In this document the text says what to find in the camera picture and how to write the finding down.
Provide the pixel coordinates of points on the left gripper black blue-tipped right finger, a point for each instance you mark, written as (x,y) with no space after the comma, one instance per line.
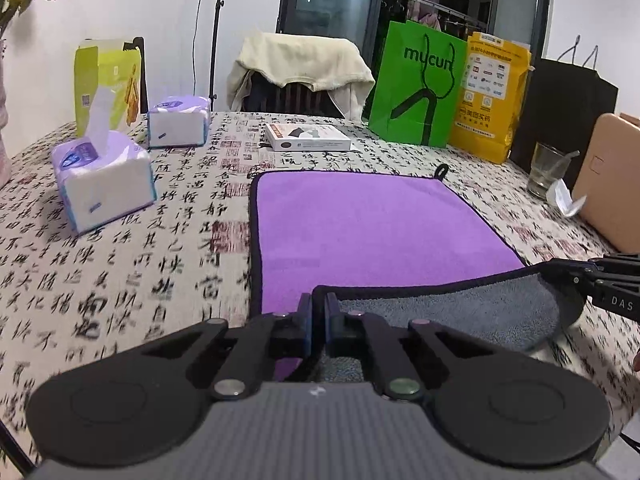
(499,406)

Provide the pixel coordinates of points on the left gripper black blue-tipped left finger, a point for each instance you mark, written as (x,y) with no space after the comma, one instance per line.
(143,402)

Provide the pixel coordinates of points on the purple grey microfibre towel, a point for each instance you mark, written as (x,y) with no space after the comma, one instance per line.
(400,247)

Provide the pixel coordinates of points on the crumpled white paper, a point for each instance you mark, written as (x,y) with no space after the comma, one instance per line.
(558,198)

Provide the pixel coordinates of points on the pink hard case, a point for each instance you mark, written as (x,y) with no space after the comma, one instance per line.
(609,181)

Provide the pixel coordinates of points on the clear drinking glass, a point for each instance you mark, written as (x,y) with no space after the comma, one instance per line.
(547,166)

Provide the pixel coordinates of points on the black paper bag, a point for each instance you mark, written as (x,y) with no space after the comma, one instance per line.
(562,104)

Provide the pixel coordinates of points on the near purple tissue pack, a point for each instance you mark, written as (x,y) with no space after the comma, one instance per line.
(103,175)

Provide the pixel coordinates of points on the purple tissue pack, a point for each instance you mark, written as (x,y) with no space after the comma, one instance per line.
(103,175)
(179,122)

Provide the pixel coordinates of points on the yellow paper bag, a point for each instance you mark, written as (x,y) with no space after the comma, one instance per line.
(491,97)

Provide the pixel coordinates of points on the green mucun paper bag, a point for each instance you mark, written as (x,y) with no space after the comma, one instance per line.
(416,94)

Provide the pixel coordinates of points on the far purple tissue pack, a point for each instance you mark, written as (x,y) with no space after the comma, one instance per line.
(179,122)

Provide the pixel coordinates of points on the white flat product box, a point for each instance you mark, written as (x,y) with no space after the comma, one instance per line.
(307,138)

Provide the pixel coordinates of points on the dark wooden chair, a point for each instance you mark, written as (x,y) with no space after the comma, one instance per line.
(295,98)

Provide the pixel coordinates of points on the yellow-green open carton box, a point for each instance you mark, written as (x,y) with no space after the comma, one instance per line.
(113,64)

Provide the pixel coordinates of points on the cream cloth on chair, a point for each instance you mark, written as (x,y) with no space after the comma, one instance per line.
(333,65)

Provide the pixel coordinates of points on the dark side chair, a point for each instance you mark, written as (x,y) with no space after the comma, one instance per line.
(138,43)

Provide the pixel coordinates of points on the studio light on stand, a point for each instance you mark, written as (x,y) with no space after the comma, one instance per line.
(219,4)

